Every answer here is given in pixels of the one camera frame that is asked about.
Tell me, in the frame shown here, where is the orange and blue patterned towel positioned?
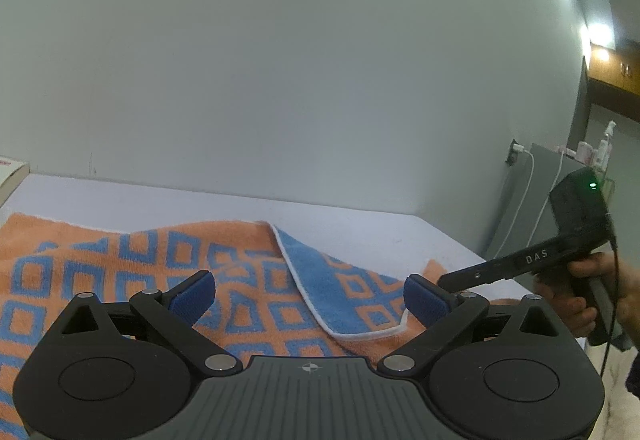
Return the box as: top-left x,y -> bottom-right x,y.
0,213 -> 521,440

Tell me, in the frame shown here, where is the wooden wall cabinet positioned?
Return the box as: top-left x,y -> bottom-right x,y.
587,40 -> 640,113

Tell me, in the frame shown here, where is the grey cabinet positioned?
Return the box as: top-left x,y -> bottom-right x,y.
492,143 -> 593,261

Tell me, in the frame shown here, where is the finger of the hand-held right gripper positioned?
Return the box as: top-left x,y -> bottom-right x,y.
437,257 -> 508,295

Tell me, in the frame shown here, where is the white pump bottle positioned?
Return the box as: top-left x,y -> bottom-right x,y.
597,120 -> 617,171

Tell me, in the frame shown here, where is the person's right hand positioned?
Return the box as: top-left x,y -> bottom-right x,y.
531,250 -> 623,338

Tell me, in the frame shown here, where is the person's right forearm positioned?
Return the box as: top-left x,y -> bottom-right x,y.
616,250 -> 640,351

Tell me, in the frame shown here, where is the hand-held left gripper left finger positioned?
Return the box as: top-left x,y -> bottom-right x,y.
60,270 -> 242,376

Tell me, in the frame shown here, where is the red and white paperback book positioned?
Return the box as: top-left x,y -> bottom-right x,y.
0,154 -> 30,208

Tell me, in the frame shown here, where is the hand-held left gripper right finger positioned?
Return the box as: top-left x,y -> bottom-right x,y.
377,274 -> 561,377

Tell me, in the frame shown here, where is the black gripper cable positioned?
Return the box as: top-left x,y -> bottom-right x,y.
600,215 -> 623,378

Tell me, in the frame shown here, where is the white charging cable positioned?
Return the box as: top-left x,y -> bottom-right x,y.
485,147 -> 536,257
530,147 -> 576,242

